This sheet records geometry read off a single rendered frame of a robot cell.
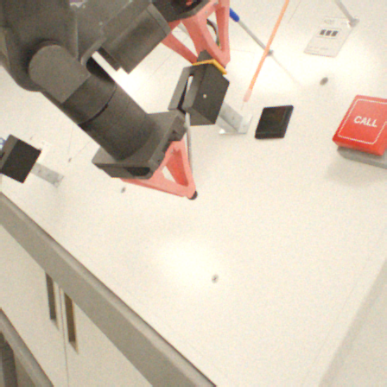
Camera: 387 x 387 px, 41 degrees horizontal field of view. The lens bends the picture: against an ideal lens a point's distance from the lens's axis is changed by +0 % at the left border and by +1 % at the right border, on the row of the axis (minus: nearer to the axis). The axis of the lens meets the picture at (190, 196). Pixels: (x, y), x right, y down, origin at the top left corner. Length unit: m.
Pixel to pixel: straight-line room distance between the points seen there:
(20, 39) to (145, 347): 0.36
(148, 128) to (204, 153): 0.16
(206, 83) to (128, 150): 0.13
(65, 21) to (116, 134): 0.13
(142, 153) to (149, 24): 0.12
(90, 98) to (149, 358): 0.30
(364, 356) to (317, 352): 0.25
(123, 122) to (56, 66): 0.10
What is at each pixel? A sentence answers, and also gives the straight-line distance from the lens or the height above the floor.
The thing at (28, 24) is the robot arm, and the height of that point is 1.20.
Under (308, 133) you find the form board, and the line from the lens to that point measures 0.57.
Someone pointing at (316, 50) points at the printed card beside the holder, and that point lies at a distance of 0.63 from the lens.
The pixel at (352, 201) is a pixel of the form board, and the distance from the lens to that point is 0.50.
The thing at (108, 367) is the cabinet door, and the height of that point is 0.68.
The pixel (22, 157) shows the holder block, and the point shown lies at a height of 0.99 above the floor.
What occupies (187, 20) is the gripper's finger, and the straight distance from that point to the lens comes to 0.56.
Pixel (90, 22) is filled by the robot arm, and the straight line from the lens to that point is 0.47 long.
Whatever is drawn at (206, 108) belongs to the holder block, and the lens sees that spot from 0.58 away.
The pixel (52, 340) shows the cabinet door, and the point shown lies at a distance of 1.12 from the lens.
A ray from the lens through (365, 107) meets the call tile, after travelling 0.50.
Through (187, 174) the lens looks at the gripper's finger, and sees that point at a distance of 0.57.
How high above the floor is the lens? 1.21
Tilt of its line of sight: 20 degrees down
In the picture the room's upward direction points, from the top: straight up
